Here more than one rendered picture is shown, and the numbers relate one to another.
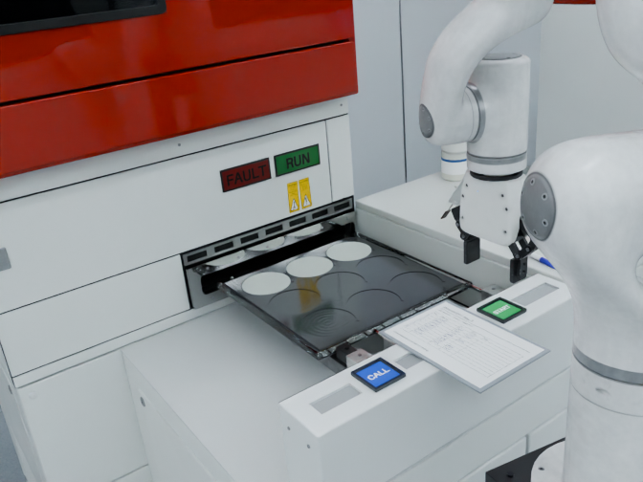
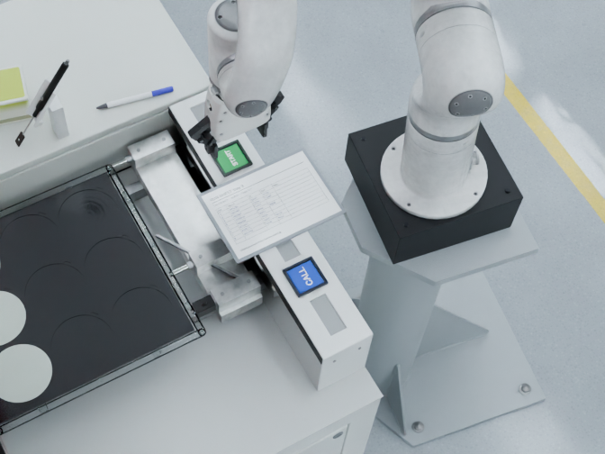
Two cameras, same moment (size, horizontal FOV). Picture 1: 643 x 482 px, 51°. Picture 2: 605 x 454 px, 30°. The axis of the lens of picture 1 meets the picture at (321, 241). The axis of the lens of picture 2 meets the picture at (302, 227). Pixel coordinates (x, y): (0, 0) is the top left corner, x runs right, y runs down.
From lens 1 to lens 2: 1.57 m
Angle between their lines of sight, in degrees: 70
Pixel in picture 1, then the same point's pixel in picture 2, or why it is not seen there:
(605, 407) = (466, 147)
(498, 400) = not seen: hidden behind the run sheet
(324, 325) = (148, 319)
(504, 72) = not seen: hidden behind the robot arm
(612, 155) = (490, 52)
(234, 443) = (258, 435)
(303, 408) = (336, 340)
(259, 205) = not seen: outside the picture
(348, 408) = (344, 306)
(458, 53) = (287, 49)
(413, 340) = (261, 239)
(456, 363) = (305, 216)
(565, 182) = (493, 84)
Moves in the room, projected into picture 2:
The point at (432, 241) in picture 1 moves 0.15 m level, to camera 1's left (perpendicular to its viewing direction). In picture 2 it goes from (31, 171) to (13, 247)
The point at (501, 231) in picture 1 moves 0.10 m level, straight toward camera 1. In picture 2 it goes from (264, 116) to (322, 136)
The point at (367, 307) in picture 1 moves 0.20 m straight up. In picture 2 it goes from (124, 271) to (112, 213)
